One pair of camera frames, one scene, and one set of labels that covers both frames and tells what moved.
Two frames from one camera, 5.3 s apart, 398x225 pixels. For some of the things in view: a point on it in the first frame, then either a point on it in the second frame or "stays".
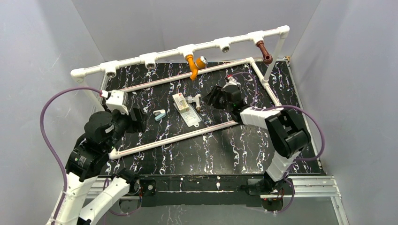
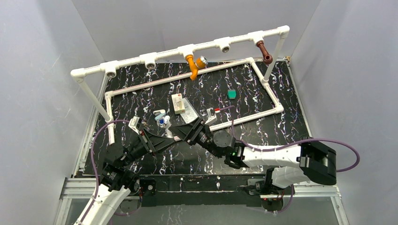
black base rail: (187, 191) stays
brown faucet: (267, 58) stays
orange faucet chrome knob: (200, 63) stays
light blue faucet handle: (159, 114) stays
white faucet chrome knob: (190, 99) to (164, 122)
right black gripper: (217, 91) to (189, 133)
